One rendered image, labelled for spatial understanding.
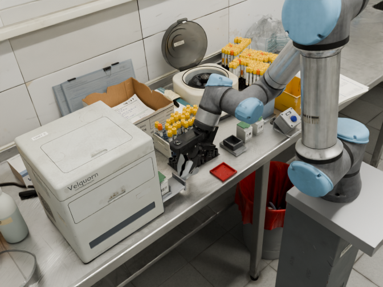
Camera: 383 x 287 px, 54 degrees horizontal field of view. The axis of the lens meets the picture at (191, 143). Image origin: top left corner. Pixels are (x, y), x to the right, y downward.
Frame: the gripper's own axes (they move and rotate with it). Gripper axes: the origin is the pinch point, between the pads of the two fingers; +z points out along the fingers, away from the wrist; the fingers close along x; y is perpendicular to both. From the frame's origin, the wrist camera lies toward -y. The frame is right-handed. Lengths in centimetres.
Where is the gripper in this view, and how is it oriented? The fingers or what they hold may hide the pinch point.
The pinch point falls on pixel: (180, 178)
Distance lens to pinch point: 124.4
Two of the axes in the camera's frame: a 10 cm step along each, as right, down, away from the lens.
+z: -3.3, 9.0, 2.9
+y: 6.8, 0.1, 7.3
